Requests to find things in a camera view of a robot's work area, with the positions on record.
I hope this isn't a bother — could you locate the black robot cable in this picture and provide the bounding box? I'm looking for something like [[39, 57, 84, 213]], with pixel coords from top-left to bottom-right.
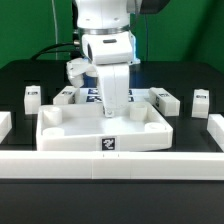
[[30, 41, 84, 61]]

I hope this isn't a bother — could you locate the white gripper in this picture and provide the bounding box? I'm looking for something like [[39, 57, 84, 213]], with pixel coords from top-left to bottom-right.
[[66, 32, 133, 117]]

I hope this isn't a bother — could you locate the marker tag sheet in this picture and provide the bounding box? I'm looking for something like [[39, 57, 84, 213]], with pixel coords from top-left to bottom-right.
[[76, 88, 149, 104]]

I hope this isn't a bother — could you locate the left white barrier block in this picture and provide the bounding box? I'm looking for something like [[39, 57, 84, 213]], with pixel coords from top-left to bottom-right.
[[0, 112, 12, 144]]

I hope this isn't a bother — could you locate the thin white cable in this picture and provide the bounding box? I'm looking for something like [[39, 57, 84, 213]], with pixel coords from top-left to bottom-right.
[[50, 0, 59, 61]]

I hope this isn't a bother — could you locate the white front rail barrier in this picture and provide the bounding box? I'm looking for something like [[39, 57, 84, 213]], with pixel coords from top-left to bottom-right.
[[0, 151, 224, 180]]

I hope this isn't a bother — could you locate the white barrier block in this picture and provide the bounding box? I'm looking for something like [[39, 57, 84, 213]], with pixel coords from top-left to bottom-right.
[[207, 114, 224, 152], [0, 112, 12, 144]]

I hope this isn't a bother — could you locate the white desk top tray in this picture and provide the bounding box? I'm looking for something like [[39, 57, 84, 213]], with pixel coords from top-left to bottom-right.
[[36, 102, 173, 152]]

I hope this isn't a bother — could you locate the right white barrier block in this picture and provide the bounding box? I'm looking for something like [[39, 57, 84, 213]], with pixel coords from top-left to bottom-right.
[[207, 114, 224, 152]]

